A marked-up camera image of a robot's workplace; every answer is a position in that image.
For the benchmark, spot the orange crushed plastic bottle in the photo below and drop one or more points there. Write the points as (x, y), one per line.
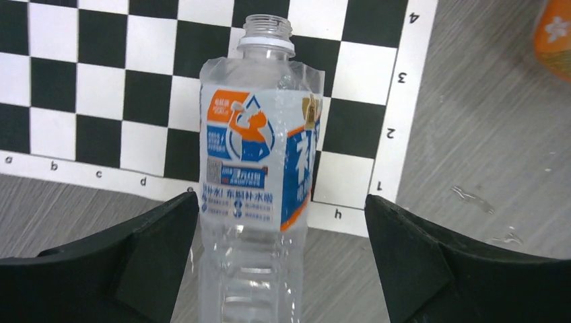
(551, 37)

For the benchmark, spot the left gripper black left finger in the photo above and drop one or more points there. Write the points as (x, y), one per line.
(130, 272)

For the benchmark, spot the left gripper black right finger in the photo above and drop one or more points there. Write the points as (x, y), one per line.
(430, 273)

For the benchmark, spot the clear bottle blue label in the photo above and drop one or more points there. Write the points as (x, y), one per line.
(260, 121)

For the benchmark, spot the black white chessboard mat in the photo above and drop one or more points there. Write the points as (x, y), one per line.
(105, 93)

